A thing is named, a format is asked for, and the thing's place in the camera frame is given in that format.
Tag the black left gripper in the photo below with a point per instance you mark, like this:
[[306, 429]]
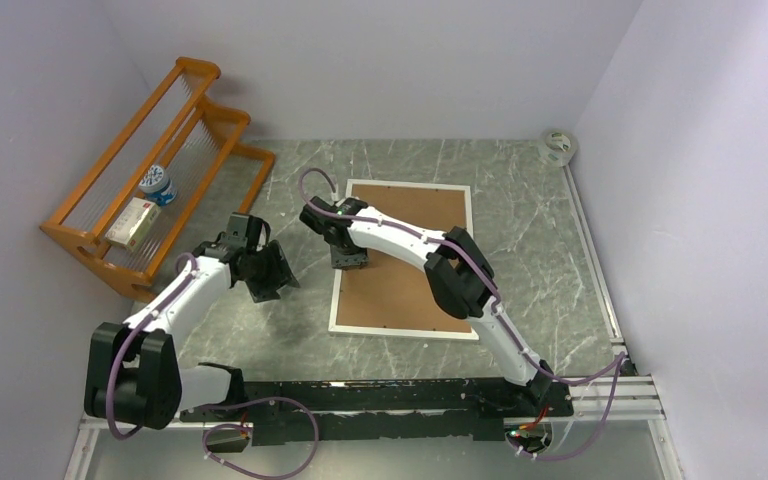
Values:
[[266, 290]]

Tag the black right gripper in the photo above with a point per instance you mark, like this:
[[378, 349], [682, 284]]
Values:
[[360, 258]]

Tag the brown frame backing board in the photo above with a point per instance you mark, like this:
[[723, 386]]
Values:
[[397, 291]]

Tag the white picture frame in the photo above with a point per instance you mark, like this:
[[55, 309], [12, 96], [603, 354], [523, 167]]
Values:
[[338, 298]]

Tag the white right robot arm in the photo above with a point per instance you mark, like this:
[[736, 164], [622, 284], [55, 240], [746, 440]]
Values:
[[458, 274]]

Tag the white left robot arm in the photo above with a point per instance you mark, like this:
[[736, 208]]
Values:
[[133, 374]]

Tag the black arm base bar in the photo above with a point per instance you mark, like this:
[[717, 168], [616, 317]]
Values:
[[296, 411]]

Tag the white red small box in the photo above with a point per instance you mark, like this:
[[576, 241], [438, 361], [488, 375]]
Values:
[[131, 227]]

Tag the blue white round tin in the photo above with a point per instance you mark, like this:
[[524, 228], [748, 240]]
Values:
[[157, 186]]

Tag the orange wooden rack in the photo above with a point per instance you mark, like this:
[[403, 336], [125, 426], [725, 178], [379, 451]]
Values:
[[180, 129]]

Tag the aluminium rail frame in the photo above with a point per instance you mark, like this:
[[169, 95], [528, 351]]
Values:
[[616, 392]]

